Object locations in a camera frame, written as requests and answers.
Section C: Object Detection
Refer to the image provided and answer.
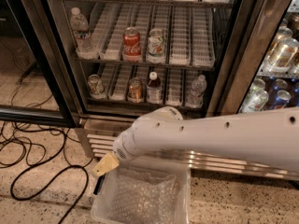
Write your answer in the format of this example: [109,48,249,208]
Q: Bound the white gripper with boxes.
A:
[93,134,135,177]

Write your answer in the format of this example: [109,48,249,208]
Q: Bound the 7up can bottom shelf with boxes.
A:
[88,74,105,99]

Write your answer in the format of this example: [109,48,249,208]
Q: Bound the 7up can shelf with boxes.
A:
[147,29,165,63]
[88,74,105,99]

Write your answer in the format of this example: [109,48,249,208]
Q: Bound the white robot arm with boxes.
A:
[93,106,299,176]

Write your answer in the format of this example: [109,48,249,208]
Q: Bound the orange soda can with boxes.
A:
[128,77,144,103]

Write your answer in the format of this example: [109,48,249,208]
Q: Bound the water bottle bottom shelf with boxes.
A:
[185,75,207,108]

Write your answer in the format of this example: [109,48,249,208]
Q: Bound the water bottle shelf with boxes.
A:
[70,7,96,60]
[185,75,207,108]

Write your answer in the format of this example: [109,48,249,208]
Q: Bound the open fridge glass door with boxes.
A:
[0,0,77,128]

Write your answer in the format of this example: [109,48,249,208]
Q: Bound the red coca-cola can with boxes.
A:
[122,27,141,62]

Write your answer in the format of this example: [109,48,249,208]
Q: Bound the water bottle middle shelf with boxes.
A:
[70,7,96,60]

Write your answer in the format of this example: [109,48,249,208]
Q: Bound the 7up can middle shelf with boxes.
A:
[147,29,165,63]

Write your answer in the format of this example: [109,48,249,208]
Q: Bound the stainless steel fridge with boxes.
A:
[13,0,299,182]

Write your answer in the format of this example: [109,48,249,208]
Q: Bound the silver can right bottom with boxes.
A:
[242,78,269,113]

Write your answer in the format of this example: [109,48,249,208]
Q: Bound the closed right fridge door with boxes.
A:
[206,0,292,117]

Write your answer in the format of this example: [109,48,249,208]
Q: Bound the pepsi can front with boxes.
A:
[269,90,292,110]

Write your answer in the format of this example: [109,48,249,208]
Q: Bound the gold can right fridge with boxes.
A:
[266,38,299,73]

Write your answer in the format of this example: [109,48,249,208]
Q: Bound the bubble wrap sheet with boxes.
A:
[107,168,178,224]

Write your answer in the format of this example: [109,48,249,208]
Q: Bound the clear plastic bin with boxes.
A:
[91,157,191,224]

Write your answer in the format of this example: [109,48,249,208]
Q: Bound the dark juice bottle white cap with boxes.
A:
[147,72,163,104]

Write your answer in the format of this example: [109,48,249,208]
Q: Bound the black floor cable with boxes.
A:
[0,37,93,224]

